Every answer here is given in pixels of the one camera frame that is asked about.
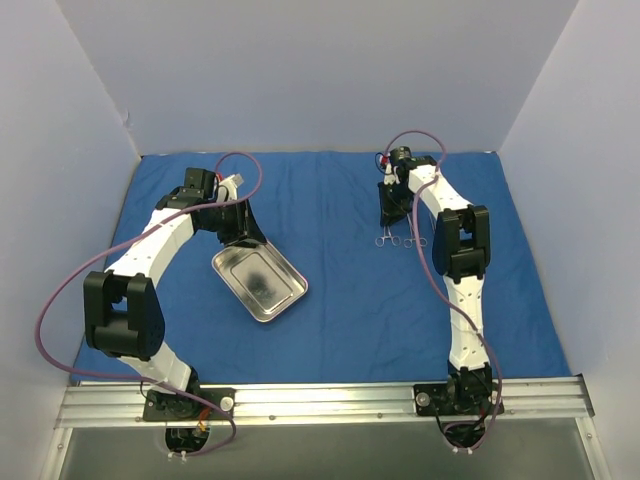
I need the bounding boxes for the stainless steel instrument tray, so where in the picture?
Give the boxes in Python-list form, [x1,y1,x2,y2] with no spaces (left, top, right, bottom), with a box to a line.
[211,242,309,323]

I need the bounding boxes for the blue surgical drape cloth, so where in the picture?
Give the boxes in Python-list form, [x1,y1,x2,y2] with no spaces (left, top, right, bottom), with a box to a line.
[69,149,572,385]

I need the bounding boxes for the steel surgical scissors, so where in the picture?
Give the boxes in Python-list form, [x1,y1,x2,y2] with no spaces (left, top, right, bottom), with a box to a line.
[403,214,428,248]

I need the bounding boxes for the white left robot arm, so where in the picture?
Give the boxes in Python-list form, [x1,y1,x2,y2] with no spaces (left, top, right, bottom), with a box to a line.
[83,187,266,419]

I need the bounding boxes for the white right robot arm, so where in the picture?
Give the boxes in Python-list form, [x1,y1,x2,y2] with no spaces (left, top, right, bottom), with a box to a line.
[376,147,492,413]

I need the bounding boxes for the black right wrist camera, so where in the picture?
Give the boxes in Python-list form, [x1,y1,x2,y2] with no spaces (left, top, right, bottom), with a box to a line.
[388,146,413,166]

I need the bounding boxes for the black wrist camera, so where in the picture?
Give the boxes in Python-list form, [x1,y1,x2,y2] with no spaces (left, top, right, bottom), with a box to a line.
[388,146,413,166]
[184,167,215,197]

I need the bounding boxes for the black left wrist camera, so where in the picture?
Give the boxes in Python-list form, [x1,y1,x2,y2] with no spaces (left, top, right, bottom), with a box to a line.
[184,167,215,197]

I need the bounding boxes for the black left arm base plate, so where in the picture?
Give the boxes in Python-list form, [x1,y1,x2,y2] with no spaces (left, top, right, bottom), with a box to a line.
[142,387,236,422]

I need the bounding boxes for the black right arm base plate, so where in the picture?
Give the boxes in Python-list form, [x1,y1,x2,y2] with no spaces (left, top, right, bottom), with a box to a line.
[412,382,498,417]

